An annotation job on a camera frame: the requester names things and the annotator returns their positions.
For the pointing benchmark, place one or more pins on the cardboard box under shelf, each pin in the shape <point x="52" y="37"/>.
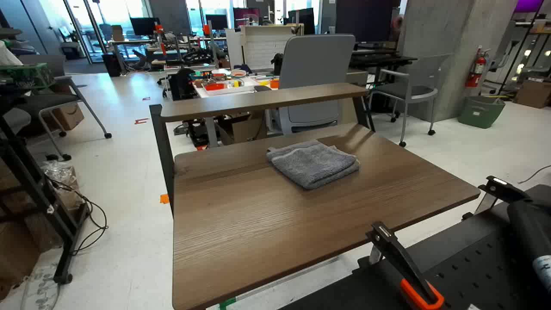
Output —
<point x="244" y="130"/>

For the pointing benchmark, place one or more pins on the dark computer monitor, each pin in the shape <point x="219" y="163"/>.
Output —
<point x="144" y="27"/>

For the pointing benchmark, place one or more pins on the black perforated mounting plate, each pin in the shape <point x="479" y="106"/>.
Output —
<point x="483" y="259"/>

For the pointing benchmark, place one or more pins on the grey office chair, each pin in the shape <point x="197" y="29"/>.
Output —
<point x="316" y="63"/>

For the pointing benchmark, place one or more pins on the grey armchair with metal legs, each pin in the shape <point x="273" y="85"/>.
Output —
<point x="416" y="87"/>

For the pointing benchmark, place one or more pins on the grey towel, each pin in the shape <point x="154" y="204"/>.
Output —
<point x="312" y="166"/>

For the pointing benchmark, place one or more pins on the black backpack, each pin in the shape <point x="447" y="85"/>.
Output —
<point x="183" y="85"/>

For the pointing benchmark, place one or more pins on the red fire extinguisher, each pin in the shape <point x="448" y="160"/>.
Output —
<point x="478" y="70"/>

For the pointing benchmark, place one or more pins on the black handheld device with label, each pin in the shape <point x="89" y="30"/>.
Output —
<point x="531" y="230"/>

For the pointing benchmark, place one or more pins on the red plastic tray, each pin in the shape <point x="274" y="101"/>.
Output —
<point x="216" y="87"/>

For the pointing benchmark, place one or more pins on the grey rolling side table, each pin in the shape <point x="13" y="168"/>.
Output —
<point x="58" y="101"/>

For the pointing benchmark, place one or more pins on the green plastic bin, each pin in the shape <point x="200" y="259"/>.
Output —
<point x="481" y="113"/>

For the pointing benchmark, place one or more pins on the white cabinet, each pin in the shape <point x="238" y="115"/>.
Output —
<point x="269" y="46"/>

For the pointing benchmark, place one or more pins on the cardboard box by lamp stand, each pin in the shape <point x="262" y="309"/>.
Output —
<point x="535" y="94"/>

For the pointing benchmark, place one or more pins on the black shelf support leg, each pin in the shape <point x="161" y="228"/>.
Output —
<point x="364" y="115"/>
<point x="164" y="156"/>

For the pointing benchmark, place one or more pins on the black metal cart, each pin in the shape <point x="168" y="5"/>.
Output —
<point x="32" y="184"/>

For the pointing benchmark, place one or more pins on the white table with colourful parts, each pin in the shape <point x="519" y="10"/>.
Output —
<point x="242" y="85"/>

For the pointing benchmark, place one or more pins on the flat brown cardboard sheet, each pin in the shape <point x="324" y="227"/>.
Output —
<point x="14" y="253"/>

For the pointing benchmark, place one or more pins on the orange floor tape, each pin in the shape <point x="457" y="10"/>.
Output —
<point x="164" y="199"/>

